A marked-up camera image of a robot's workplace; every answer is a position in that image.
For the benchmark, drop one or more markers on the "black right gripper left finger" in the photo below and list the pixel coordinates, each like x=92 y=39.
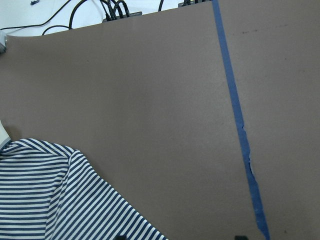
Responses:
x=121 y=237

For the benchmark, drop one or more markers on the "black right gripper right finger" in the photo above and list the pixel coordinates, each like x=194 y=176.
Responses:
x=240 y=237

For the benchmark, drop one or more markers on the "blue white striped polo shirt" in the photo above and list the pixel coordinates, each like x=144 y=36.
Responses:
x=51 y=192

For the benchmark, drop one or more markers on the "brown table cover mat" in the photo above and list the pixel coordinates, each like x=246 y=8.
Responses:
x=205 y=118

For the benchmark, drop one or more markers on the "black power strip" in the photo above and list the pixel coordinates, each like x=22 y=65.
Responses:
x=117 y=17

